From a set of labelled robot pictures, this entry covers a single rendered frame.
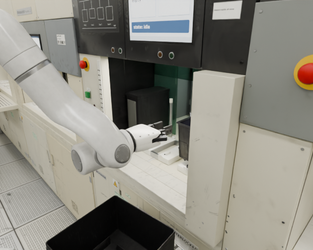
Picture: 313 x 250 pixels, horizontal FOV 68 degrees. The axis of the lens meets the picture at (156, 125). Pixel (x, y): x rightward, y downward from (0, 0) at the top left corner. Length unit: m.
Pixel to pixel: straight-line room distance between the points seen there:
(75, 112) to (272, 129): 0.46
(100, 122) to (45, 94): 0.13
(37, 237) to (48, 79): 1.78
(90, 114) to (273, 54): 0.43
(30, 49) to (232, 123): 0.49
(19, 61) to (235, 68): 0.49
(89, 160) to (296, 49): 0.52
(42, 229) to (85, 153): 1.71
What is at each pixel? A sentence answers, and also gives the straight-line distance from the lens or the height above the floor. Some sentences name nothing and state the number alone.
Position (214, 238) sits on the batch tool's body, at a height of 0.91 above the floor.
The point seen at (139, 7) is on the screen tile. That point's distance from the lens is 0.86.
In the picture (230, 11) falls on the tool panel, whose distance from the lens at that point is 0.63.
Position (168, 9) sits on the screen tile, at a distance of 0.76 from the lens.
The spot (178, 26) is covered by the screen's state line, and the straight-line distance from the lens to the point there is 0.73.
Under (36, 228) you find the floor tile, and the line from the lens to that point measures 2.31.
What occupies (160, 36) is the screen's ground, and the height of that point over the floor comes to 1.48.
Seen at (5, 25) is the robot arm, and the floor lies 1.51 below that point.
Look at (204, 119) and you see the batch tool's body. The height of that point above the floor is 1.28.
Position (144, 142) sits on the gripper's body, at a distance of 0.69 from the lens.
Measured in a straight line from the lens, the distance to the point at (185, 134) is 1.05.
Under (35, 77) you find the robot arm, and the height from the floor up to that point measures 1.41.
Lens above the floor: 1.50
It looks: 22 degrees down
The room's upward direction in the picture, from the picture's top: straight up
